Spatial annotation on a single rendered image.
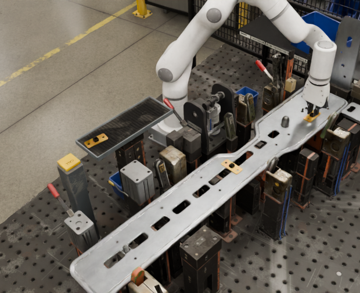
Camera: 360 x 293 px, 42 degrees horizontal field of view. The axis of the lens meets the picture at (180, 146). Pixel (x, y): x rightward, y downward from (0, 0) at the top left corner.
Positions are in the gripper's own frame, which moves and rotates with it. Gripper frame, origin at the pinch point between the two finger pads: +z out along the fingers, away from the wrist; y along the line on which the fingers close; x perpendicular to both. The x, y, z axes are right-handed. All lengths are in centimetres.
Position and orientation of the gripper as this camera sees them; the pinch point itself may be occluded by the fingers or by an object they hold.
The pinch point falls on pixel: (313, 110)
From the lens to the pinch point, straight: 207.8
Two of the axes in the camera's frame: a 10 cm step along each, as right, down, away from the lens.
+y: 7.0, 4.6, -5.5
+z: 0.4, 7.4, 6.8
